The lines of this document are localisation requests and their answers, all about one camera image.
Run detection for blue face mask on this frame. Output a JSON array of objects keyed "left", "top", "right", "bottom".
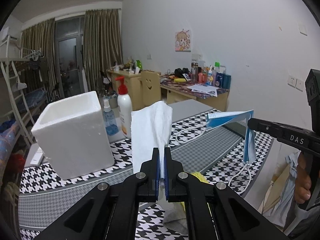
[{"left": 176, "top": 109, "right": 257, "bottom": 196}]

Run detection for white paper towel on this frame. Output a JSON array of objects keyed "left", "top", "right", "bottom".
[{"left": 131, "top": 101, "right": 172, "bottom": 199}]

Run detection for person's right hand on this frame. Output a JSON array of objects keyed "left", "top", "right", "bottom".
[{"left": 295, "top": 152, "right": 311, "bottom": 204}]

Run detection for grey sock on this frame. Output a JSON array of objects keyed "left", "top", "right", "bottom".
[{"left": 163, "top": 203, "right": 188, "bottom": 235}]

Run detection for houndstooth table runner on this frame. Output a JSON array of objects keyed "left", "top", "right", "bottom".
[{"left": 18, "top": 108, "right": 275, "bottom": 240}]

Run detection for white styrofoam box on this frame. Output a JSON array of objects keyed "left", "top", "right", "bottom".
[{"left": 31, "top": 91, "right": 114, "bottom": 180}]

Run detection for blue spray bottle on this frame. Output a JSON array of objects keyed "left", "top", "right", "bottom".
[{"left": 103, "top": 98, "right": 119, "bottom": 136}]

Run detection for white lotion pump bottle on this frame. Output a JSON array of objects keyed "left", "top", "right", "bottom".
[{"left": 116, "top": 76, "right": 132, "bottom": 138}]

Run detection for blue plaid quilt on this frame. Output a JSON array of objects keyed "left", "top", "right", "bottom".
[{"left": 1, "top": 121, "right": 20, "bottom": 161}]

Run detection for wooden desk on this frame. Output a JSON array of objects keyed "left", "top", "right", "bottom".
[{"left": 108, "top": 70, "right": 229, "bottom": 111}]

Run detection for blue plaid mattress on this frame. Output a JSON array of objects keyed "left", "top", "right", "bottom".
[{"left": 17, "top": 89, "right": 47, "bottom": 113}]

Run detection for metal bunk bed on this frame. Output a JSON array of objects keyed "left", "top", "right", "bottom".
[{"left": 1, "top": 35, "right": 46, "bottom": 148}]

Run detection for anime girl poster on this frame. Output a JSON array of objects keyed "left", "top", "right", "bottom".
[{"left": 175, "top": 29, "right": 191, "bottom": 51}]

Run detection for left olive curtain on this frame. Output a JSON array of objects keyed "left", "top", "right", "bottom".
[{"left": 21, "top": 18, "right": 57, "bottom": 93}]

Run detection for olive curtain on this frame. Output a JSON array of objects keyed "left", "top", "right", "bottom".
[
  {"left": 21, "top": 18, "right": 57, "bottom": 93},
  {"left": 83, "top": 9, "right": 123, "bottom": 91}
]

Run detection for right olive curtain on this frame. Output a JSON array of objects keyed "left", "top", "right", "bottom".
[{"left": 83, "top": 9, "right": 123, "bottom": 91}]

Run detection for glass balcony door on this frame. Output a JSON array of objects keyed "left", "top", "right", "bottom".
[{"left": 55, "top": 15, "right": 86, "bottom": 98}]

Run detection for white air conditioner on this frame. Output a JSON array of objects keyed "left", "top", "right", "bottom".
[{"left": 1, "top": 26, "right": 18, "bottom": 42}]

